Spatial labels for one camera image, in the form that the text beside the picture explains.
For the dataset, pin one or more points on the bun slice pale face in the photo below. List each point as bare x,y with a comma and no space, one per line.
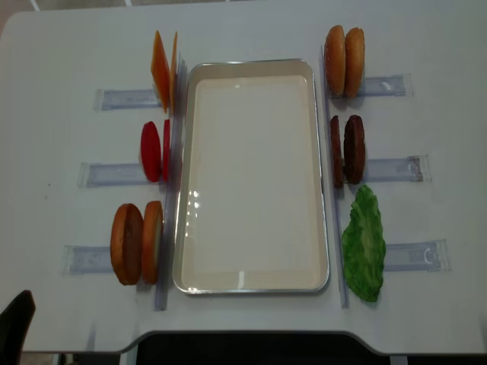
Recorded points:
153,226

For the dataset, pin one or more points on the red tomato slice right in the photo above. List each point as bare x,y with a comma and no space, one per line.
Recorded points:
166,151

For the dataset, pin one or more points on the red tomato slice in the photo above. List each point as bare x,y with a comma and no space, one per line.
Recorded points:
150,152
166,151

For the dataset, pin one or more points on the red tomato slice left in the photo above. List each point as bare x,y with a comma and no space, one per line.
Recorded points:
150,152

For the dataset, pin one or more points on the brown meat patty left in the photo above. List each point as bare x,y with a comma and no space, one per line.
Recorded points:
336,152

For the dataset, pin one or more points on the brown meat patty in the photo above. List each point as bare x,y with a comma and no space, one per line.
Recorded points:
354,150
336,152

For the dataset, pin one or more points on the brown meat patty right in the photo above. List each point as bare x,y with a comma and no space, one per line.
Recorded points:
354,150

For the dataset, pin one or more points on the orange cheese slice right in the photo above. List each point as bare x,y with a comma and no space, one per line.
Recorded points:
173,76

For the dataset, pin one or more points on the orange cheese slice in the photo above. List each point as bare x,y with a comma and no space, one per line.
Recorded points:
160,71
173,76

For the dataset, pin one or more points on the green lettuce leaf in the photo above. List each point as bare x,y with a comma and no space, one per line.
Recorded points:
364,247

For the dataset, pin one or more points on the orange cheese slice left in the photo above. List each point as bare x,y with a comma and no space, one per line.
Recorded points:
160,71

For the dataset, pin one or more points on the white rectangular metal tray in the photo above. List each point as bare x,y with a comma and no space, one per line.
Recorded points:
250,213

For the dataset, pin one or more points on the brown bun slice left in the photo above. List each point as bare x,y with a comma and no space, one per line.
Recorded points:
126,244

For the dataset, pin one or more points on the golden bun top left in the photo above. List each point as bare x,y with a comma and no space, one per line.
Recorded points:
334,60

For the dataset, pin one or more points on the golden bun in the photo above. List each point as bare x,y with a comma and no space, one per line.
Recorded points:
354,61
334,60

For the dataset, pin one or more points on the golden bun top right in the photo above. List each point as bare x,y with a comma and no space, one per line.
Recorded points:
354,61

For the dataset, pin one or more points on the long clear rail left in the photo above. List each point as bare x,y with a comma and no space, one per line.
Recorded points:
172,196

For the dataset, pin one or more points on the long clear rail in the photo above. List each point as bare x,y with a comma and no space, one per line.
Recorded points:
343,289
172,196

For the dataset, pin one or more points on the long clear rail right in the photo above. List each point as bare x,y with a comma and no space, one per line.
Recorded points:
343,289

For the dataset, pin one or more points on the clear holder rail middle left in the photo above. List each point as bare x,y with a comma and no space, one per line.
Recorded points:
122,174

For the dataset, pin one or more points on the clear holder rail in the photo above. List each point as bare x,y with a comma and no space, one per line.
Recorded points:
427,256
387,86
81,260
125,99
122,174
414,169

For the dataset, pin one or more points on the clear holder rail top left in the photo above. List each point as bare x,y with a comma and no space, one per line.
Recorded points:
125,99

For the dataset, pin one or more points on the clear holder rail middle right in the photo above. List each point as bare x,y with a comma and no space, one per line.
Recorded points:
414,169

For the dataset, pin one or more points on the clear holder rail bottom left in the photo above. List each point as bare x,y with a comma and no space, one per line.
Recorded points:
81,260

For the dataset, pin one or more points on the clear holder rail top right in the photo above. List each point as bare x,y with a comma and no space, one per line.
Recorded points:
387,86

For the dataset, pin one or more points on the clear holder rail bottom right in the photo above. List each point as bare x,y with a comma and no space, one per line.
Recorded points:
427,256

